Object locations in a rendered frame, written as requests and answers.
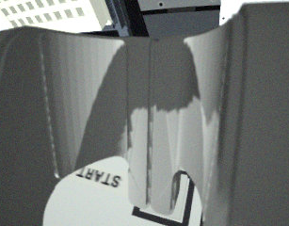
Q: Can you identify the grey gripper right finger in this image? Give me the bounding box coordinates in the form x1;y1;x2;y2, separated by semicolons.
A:
151;0;289;226

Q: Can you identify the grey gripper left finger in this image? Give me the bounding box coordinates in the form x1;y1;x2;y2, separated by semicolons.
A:
0;25;156;226

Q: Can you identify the grey rectangular base plate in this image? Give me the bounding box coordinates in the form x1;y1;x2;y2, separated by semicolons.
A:
0;0;267;29

